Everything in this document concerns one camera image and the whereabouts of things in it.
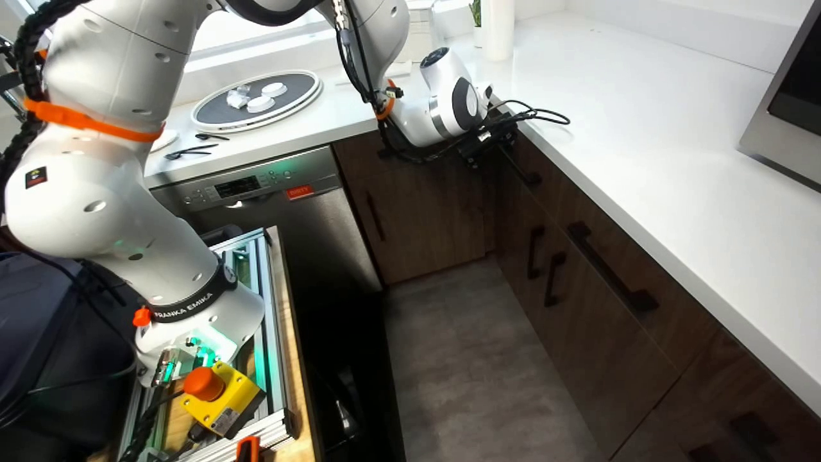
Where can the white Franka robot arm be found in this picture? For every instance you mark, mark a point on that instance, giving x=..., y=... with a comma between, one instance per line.
x=87, y=196

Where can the black scissors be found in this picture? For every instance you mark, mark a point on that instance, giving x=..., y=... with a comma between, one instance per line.
x=190, y=152

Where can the round dark tray white rim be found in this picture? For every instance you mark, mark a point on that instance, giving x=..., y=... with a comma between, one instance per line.
x=296, y=91

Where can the orange clamp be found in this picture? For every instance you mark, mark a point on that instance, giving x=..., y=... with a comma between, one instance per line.
x=247, y=449

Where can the small white dish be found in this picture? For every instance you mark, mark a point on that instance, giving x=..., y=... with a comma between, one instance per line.
x=169, y=139

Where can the small black tool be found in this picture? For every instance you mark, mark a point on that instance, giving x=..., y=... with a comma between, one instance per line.
x=212, y=134

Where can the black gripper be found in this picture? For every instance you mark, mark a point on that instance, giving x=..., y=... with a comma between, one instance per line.
x=487, y=137

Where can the brown cabinet beside dishwasher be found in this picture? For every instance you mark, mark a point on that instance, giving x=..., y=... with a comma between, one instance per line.
x=428, y=222

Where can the stainless steel microwave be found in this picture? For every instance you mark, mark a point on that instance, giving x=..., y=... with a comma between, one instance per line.
x=797, y=111

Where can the stainless steel dishwasher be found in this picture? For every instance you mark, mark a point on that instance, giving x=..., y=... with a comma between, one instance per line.
x=283, y=222

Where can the white paper towel roll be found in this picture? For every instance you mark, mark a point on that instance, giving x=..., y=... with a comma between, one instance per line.
x=500, y=29

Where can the yellow emergency stop box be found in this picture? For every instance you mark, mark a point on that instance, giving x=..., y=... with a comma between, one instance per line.
x=228, y=397

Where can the small white object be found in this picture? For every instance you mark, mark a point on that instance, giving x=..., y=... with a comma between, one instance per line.
x=275, y=87
x=237, y=97
x=260, y=104

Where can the dark blue fabric cover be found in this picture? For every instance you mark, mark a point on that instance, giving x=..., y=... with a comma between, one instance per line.
x=52, y=360

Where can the brown cabinet run under microwave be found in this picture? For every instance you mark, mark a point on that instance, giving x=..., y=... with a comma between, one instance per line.
x=592, y=349

